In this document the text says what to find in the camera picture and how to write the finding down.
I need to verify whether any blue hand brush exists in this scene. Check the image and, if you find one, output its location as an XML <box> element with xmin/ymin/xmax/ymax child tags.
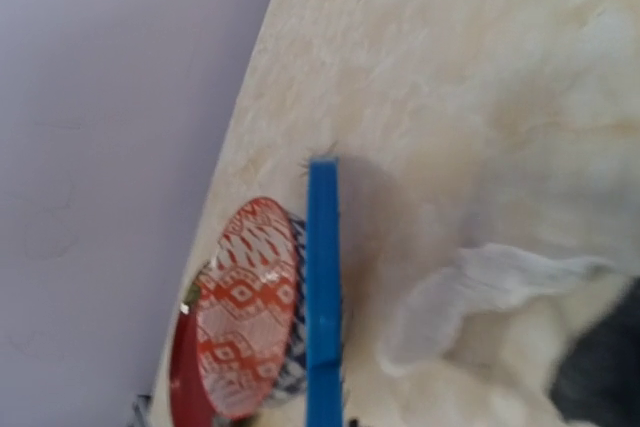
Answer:
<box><xmin>305</xmin><ymin>157</ymin><xmax>344</xmax><ymax>427</ymax></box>

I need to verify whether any red white patterned bowl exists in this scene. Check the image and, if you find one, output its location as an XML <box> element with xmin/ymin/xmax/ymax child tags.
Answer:
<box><xmin>195</xmin><ymin>197</ymin><xmax>307</xmax><ymax>420</ymax></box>

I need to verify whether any long white paper scrap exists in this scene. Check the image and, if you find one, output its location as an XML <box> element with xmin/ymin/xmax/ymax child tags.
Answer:
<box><xmin>377</xmin><ymin>243</ymin><xmax>615</xmax><ymax>376</ymax></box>

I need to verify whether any dark red floral bowl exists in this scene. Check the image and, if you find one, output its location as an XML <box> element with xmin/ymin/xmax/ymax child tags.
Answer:
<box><xmin>169</xmin><ymin>276</ymin><xmax>216</xmax><ymax>427</ymax></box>

